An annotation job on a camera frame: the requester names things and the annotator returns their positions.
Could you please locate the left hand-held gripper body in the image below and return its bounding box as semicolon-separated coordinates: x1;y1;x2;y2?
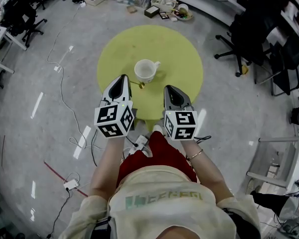
94;74;135;139

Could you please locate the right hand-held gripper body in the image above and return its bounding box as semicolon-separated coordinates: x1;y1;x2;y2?
162;85;199;141

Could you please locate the gold spoon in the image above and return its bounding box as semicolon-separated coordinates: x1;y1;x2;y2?
130;80;146;90

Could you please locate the white cup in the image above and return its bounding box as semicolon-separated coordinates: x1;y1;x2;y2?
134;59;162;84

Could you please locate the person's right forearm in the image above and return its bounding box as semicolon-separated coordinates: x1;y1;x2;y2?
183;138;235;204

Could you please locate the person's left forearm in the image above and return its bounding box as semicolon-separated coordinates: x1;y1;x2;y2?
89;133;130;202

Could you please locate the white shoe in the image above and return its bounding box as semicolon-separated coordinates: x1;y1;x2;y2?
152;124;165;137

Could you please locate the white power strip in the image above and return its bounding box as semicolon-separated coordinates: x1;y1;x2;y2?
63;179;81;191
128;134;148;155

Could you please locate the red skirt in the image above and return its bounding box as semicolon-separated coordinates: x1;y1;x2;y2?
116;130;198;189

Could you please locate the round green table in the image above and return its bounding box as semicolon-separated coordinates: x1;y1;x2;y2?
97;25;204;132

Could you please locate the black box white lid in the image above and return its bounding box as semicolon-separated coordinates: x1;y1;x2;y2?
144;5;161;19

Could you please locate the round basket with items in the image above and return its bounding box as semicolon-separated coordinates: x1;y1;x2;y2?
172;3;194;22

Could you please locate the cream printed shirt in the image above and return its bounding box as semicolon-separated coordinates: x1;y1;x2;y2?
58;165;262;239

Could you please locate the white plastic tray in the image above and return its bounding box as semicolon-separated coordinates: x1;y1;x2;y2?
150;0;178;10

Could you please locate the black office chair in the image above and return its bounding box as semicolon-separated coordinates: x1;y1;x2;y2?
213;7;273;78
3;0;48;48

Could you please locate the white metal cart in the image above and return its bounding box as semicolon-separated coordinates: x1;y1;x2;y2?
246;133;299;190

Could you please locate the white desk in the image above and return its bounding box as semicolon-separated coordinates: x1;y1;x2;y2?
0;25;28;75

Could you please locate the thin gold bracelet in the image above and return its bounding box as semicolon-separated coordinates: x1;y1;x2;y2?
185;148;204;160

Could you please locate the long white cable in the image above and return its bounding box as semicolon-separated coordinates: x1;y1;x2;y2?
46;1;102;151

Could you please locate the black cable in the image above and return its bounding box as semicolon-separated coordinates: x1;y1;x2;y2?
46;187;72;239

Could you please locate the black metal frame chair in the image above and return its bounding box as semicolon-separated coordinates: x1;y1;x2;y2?
253;40;299;97

